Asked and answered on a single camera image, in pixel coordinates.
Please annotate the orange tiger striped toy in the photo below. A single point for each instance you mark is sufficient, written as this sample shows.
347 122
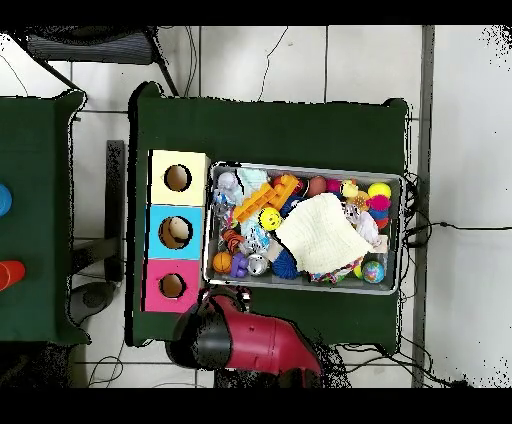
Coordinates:
232 238

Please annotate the black upright panel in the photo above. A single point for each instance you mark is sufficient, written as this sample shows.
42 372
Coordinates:
116 200

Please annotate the blue cup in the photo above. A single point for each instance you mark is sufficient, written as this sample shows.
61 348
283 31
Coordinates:
4 200

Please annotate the dented silver can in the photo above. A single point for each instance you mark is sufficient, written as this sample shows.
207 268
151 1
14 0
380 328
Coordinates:
257 264

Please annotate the small orange basketball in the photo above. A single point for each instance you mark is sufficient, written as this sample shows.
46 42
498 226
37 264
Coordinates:
221 262

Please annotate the light blue knitted cloth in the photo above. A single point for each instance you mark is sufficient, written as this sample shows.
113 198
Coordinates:
252 179

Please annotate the wooden box with three holes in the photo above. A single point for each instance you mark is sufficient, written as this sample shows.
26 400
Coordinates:
192 192

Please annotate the orange toy building brick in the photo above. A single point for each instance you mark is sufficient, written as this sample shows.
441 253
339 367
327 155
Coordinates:
256 202

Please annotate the cream knitted cloth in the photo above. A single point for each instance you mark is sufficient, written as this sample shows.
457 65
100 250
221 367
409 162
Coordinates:
324 236

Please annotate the globe print ball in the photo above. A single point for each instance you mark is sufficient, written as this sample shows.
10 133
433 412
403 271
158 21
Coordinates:
372 272

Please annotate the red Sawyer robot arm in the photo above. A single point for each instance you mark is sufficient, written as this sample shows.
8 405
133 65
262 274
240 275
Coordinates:
260 340

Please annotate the yellow smiley ball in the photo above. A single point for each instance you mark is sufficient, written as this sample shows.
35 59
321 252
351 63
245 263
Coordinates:
270 219

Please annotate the dark green side table cloth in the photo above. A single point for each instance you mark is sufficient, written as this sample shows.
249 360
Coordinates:
36 160

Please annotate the purple toy block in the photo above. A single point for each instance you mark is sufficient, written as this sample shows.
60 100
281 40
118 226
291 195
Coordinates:
239 266

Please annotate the grey round base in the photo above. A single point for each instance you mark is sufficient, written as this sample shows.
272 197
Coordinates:
92 298

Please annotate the black chair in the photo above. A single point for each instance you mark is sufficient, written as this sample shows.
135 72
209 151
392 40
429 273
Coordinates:
92 48

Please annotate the orange cup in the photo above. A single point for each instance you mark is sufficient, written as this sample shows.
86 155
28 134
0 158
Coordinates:
11 274

